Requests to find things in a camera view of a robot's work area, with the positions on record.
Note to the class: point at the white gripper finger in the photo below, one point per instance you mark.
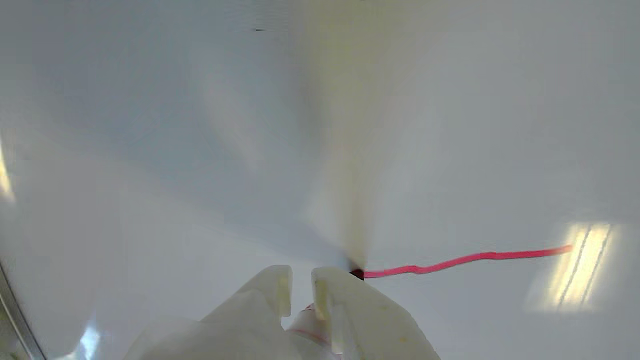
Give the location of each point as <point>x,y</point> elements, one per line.
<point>240,325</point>
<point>370,325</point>

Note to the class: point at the red marker pen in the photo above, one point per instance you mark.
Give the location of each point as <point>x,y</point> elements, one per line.
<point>307,325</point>

